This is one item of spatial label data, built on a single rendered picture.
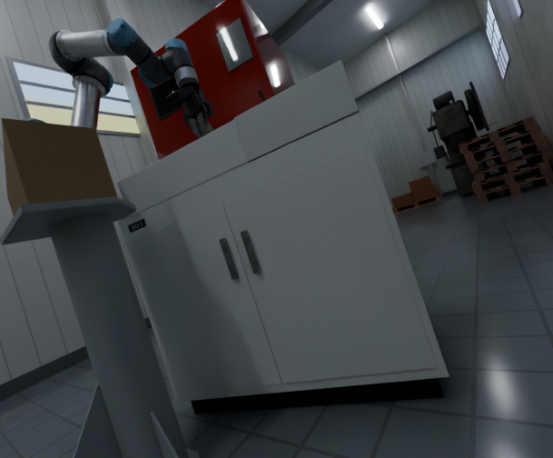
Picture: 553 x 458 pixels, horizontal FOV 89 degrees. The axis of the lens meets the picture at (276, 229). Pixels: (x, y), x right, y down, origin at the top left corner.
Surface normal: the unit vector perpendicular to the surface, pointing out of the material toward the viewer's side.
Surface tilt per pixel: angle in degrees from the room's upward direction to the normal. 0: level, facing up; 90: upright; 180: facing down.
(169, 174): 90
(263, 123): 90
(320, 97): 90
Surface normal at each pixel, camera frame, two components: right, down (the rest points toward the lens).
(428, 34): -0.58, 0.18
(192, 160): -0.36, 0.11
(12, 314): 0.75, -0.26
